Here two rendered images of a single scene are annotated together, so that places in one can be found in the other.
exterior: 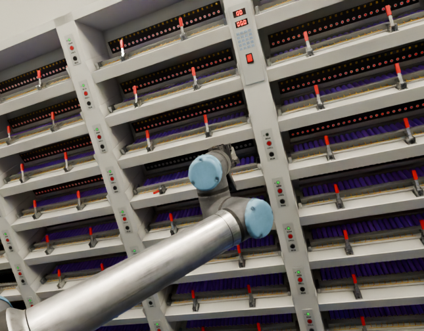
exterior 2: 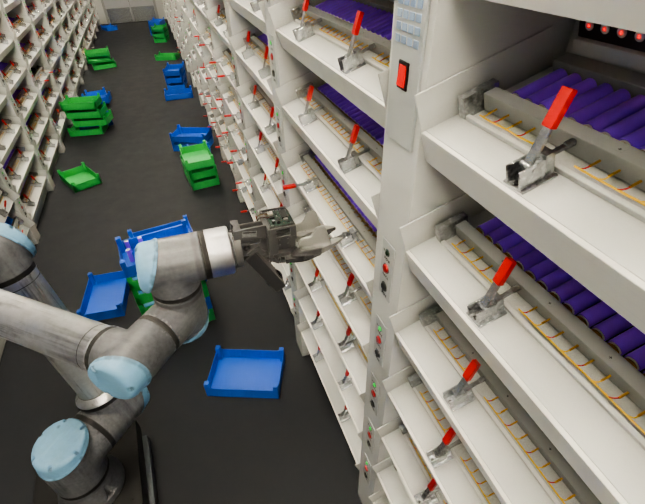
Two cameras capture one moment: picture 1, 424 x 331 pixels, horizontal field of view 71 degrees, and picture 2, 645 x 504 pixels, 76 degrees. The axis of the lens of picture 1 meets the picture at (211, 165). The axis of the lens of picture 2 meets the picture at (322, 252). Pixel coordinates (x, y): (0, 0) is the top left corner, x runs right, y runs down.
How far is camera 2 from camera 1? 100 cm
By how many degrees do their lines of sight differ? 58
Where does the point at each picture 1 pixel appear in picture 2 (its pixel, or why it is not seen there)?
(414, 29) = not seen: outside the picture
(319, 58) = (524, 215)
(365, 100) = (553, 425)
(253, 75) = (399, 123)
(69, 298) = not seen: outside the picture
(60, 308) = not seen: outside the picture
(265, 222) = (114, 390)
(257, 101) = (393, 182)
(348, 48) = (609, 274)
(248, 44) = (411, 34)
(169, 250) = (21, 327)
